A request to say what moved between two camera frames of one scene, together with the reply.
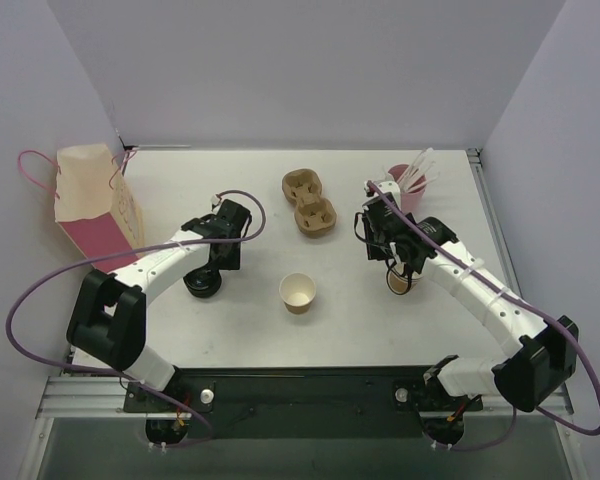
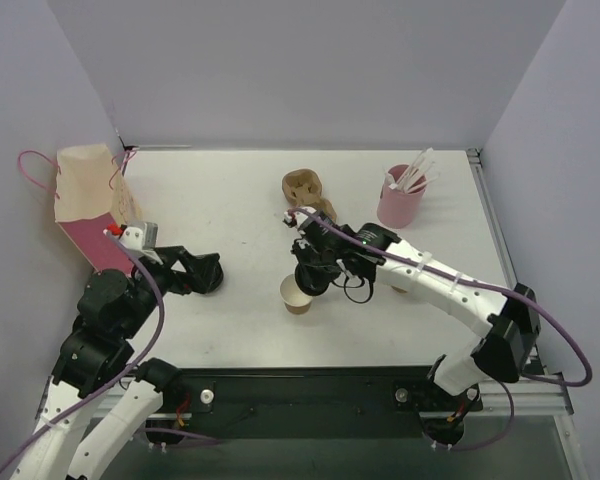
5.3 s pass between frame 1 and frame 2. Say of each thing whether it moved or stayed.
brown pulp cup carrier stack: stayed
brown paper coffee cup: stayed
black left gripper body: moved
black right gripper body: moved
